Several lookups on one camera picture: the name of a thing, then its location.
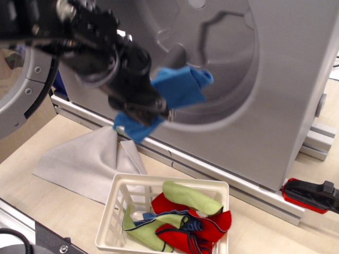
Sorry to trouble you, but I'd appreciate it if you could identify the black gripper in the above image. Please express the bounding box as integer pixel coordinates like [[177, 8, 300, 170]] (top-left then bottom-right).
[[77, 41, 175, 126]]

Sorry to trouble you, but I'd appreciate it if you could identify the blue cloth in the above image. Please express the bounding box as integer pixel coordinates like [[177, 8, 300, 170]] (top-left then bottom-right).
[[113, 66, 213, 143]]

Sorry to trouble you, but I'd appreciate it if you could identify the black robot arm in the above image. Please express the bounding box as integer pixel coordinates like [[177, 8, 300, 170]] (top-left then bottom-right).
[[1, 1, 175, 126]]

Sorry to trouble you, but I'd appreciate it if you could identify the white plastic laundry basket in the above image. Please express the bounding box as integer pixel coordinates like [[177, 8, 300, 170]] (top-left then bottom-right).
[[95, 174, 230, 253]]

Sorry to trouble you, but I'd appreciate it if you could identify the grey washing machine door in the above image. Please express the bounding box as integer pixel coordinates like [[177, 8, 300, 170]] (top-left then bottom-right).
[[1, 46, 59, 139]]

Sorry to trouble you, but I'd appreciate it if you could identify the grey toy washing machine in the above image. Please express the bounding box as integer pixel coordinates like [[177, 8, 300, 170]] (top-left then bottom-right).
[[52, 0, 339, 192]]

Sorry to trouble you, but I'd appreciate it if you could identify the grey felt cloth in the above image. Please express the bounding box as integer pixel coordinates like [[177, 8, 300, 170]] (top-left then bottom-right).
[[33, 126, 146, 204]]

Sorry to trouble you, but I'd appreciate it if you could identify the light green cloth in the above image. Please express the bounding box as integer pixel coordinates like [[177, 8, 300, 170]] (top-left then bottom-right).
[[122, 182, 226, 252]]

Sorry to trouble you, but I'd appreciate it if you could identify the red cloth with dark trim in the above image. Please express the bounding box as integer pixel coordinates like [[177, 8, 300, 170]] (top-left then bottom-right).
[[151, 193, 232, 253]]

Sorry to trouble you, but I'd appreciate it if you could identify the black metal mounting plate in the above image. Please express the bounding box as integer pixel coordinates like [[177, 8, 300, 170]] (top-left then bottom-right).
[[35, 221, 86, 254]]

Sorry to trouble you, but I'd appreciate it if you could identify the aluminium extrusion side block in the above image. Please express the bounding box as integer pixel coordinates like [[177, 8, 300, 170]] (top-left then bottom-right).
[[299, 121, 338, 161]]

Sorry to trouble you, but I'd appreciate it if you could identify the red and black clamp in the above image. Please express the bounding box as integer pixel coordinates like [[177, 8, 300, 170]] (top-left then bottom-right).
[[281, 178, 338, 214]]

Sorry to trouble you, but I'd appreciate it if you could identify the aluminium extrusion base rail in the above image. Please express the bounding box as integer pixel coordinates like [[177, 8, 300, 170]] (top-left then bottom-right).
[[51, 95, 305, 226]]

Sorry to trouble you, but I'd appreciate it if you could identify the aluminium frame rail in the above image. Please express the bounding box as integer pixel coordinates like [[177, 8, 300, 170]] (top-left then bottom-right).
[[1, 199, 36, 244]]

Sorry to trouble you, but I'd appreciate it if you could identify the black braided cable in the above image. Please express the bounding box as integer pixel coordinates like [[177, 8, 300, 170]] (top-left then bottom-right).
[[0, 228, 34, 254]]

